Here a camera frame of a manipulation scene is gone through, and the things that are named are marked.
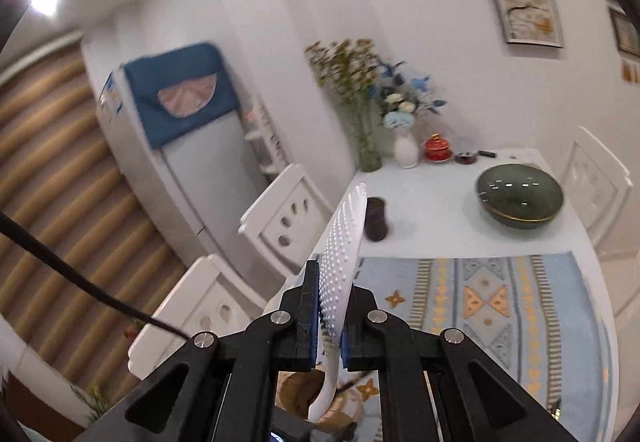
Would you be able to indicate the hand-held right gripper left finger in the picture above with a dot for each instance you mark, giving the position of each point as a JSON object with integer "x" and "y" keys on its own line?
{"x": 313, "y": 322}

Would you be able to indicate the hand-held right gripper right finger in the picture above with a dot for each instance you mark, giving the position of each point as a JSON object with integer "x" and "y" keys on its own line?
{"x": 344, "y": 347}

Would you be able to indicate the white rice paddle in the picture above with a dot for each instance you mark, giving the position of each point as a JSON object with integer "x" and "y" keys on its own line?
{"x": 340, "y": 262}

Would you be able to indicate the bamboo utensil holder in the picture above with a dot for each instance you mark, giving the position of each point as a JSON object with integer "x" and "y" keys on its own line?
{"x": 295, "y": 397}

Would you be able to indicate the white dining chair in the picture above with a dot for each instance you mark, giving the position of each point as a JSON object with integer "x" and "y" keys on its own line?
{"x": 595, "y": 182}
{"x": 200, "y": 302}
{"x": 280, "y": 212}

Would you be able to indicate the dark brown cup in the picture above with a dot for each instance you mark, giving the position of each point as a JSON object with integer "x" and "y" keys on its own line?
{"x": 376, "y": 222}

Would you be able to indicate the blue patterned table mat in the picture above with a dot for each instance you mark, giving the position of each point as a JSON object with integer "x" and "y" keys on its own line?
{"x": 500, "y": 322}

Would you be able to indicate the glass vase with yellow flowers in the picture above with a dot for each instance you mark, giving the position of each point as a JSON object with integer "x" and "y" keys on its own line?
{"x": 369, "y": 152}

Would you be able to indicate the white refrigerator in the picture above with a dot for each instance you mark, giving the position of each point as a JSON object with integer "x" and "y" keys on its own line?
{"x": 215, "y": 172}

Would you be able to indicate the white shelf rack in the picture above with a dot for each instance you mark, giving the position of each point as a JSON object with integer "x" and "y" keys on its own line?
{"x": 265, "y": 142}

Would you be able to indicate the white vase with blue flowers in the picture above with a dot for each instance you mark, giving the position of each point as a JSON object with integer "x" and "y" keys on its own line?
{"x": 406, "y": 150}

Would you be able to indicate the red lidded teacup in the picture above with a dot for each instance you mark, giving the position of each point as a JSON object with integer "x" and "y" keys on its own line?
{"x": 438, "y": 150}

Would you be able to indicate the small metal stand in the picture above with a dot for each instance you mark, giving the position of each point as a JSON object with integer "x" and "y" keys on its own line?
{"x": 466, "y": 158}

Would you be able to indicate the dark green bowl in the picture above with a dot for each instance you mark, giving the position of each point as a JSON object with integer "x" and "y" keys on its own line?
{"x": 520, "y": 197}

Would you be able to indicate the blue refrigerator cover cloth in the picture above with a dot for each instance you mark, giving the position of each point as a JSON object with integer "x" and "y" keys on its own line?
{"x": 150, "y": 97}

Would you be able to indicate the brown striped curtain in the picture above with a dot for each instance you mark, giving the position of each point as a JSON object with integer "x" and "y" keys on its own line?
{"x": 60, "y": 147}

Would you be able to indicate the hanging wall tassels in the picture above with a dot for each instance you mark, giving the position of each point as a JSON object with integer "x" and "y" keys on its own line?
{"x": 631, "y": 71}

